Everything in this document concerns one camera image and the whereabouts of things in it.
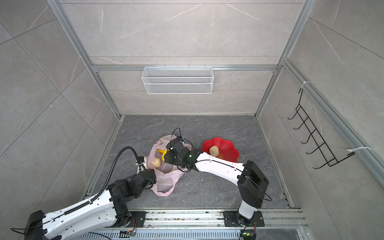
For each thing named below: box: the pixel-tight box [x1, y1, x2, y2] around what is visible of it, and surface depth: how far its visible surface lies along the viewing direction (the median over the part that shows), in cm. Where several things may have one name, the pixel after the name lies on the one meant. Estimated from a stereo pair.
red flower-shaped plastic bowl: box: [201, 137, 240, 163], surface depth 101 cm
